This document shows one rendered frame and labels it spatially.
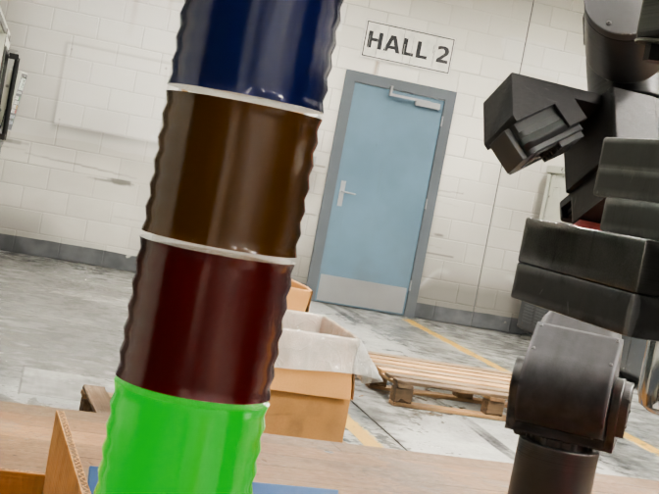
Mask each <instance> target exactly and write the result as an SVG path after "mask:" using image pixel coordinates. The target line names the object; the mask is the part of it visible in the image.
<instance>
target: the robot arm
mask: <svg viewBox="0 0 659 494"><path fill-rule="evenodd" d="M583 3H584V13H583V45H585V65H586V82H587V91H586V90H582V89H578V88H575V87H571V86H567V85H563V84H559V83H555V82H551V81H547V80H543V79H539V78H535V77H530V76H526V75H522V74H515V73H510V74H509V75H508V76H507V78H506V79H505V80H504V81H503V82H502V83H501V84H500V85H499V86H498V87H497V88H496V89H495V90H494V92H493V93H492V94H491V95H490V96H489V97H488V98H487V99H486V100H485V101H484V102H483V144H484V146H485V148H486V149H487V150H490V149H491V150H492V151H493V153H494V155H495V156H496V158H497V159H498V161H499V162H500V164H501V165H502V167H503V168H504V170H505V171H506V172H507V173H508V174H510V175H511V174H513V173H516V172H518V171H520V170H522V169H524V168H526V167H528V166H530V165H532V164H534V163H536V162H538V161H540V160H542V161H543V162H544V163H545V162H547V161H550V160H552V159H554V158H556V157H558V156H560V155H562V154H564V163H565V184H566V193H569V195H568V196H566V197H565V198H564V199H563V200H562V201H560V203H559V204H560V220H561V221H562V222H567V223H572V224H574V225H575V226H580V227H586V228H591V229H596V230H601V229H600V224H601V219H602V214H603V209H604V204H605V199H606V198H603V197H598V196H595V195H593V189H594V184H595V180H596V175H597V170H598V165H599V160H600V155H601V150H602V145H603V140H604V138H605V137H622V138H648V139H659V65H657V64H650V63H648V62H645V61H642V59H643V54H644V49H645V47H643V46H640V45H637V44H636V43H634V40H635V39H636V38H637V37H636V29H637V24H638V19H639V14H640V9H641V4H642V0H583ZM623 345H624V339H622V334H619V333H616V332H613V331H610V330H607V329H604V328H601V327H598V326H595V325H592V324H589V323H586V322H583V321H578V320H575V319H573V318H570V317H567V316H564V315H561V314H558V313H555V312H552V311H549V312H548V313H547V314H546V315H544V317H543V318H542V320H541V321H538V322H537V324H536V327H535V329H534V332H533V335H532V339H531V342H530V345H529V347H528V350H527V353H526V356H525V357H524V356H518V357H517V359H516V362H515V365H514V367H513V371H512V375H511V380H510V385H509V393H508V403H507V413H506V421H505V427H504V428H508V429H513V432H514V433H515V434H518V435H519V438H518V444H517V449H516V454H515V459H514V464H513V468H512V473H511V478H510V483H509V488H508V493H507V494H591V492H592V487H593V482H594V478H595V473H596V468H597V463H598V458H599V453H600V452H599V451H602V452H606V453H610V454H612V452H613V450H614V448H615V447H616V443H617V438H623V437H624V433H625V429H626V428H627V422H628V418H629V415H630V413H631V404H632V398H633V393H634V388H635V385H634V383H633V382H628V381H627V380H626V379H624V378H620V377H619V371H620V364H621V358H622V352H623Z"/></svg>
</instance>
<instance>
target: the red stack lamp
mask: <svg viewBox="0 0 659 494"><path fill-rule="evenodd" d="M139 237H140V249H139V251H138V253H137V256H136V258H135V262H136V272H135V274H134V276H133V279H132V281H131V288H132V294H131V296H130V298H129V300H128V303H127V313H128V317H127V320H126V322H125V325H124V341H123V343H122V345H121V347H120V350H119V351H120V363H119V365H118V367H117V369H116V371H115V374H116V376H117V377H118V378H120V379H122V380H123V381H125V382H128V383H130V384H132V385H135V386H138V387H141V388H144V389H147V390H150V391H154V392H158V393H162V394H166V395H170V396H175V397H179V398H184V399H189V400H195V401H202V402H210V403H218V404H230V405H256V404H263V403H266V402H269V401H270V400H271V389H270V386H271V384H272V382H273V380H274V378H275V362H276V360H277V358H278V355H279V339H280V337H281V335H282V333H283V324H282V319H283V317H284V315H285V313H286V311H287V298H286V297H287V295H288V293H289V290H290V288H291V273H292V271H293V269H294V267H295V265H296V264H295V263H294V262H292V261H289V260H287V259H284V258H281V257H272V256H264V255H257V254H250V253H244V252H237V251H231V250H227V249H221V248H215V247H210V246H205V245H200V244H195V243H190V242H185V241H180V240H176V239H172V238H168V237H164V236H160V235H154V234H140V235H139Z"/></svg>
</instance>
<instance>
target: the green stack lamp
mask: <svg viewBox="0 0 659 494"><path fill-rule="evenodd" d="M114 384H115V392H114V394H113V396H112V398H111V400H110V409H111V414H110V415H109V418H108V420H107V422H106V433H107V436H106V438H105V440H104V442H103V445H102V461H101V463H100V465H99V467H98V482H97V484H96V487H95V489H94V492H93V493H94V494H253V487H252V482H253V480H254V478H255V475H256V473H257V462H256V461H257V458H258V456H259V454H260V452H261V436H262V434H263V432H264V430H265V427H266V425H265V414H266V412H267V410H268V408H269V406H270V403H269V402H266V403H263V404H256V405H230V404H218V403H210V402H202V401H195V400H189V399H184V398H179V397H175V396H170V395H166V394H162V393H158V392H154V391H150V390H147V389H144V388H141V387H138V386H135V385H132V384H130V383H128V382H125V381H123V380H122V379H120V378H118V377H117V376H115V378H114Z"/></svg>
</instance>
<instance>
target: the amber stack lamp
mask: <svg viewBox="0 0 659 494"><path fill-rule="evenodd" d="M166 98H167V103H166V105H165V107H164V110H163V112H162V127H161V130H160V132H159V134H158V136H157V137H158V150H157V153H156V155H155V157H154V159H153V164H154V173H153V175H152V177H151V179H150V181H149V190H150V196H149V198H148V200H147V202H146V204H145V216H146V219H145V221H144V223H143V225H142V227H141V229H142V230H144V231H146V232H150V233H153V234H156V235H160V236H164V237H168V238H172V239H176V240H180V241H185V242H190V243H195V244H200V245H205V246H210V247H215V248H221V249H227V250H231V251H237V252H244V253H250V254H257V255H264V256H272V257H281V258H297V249H296V245H297V243H298V240H299V238H300V236H301V221H302V219H303V217H304V215H305V212H306V209H305V199H306V196H307V194H308V192H309V190H310V181H309V176H310V174H311V172H312V170H313V167H314V152H315V150H316V148H317V146H318V144H319V140H318V130H319V128H320V125H321V123H322V121H323V120H321V119H318V118H315V117H311V116H308V115H304V114H300V113H295V112H291V111H287V110H283V109H279V108H274V107H269V106H264V105H259V104H254V103H249V102H244V101H239V100H233V99H228V98H223V97H218V96H212V95H206V94H200V93H193V92H186V91H179V90H166Z"/></svg>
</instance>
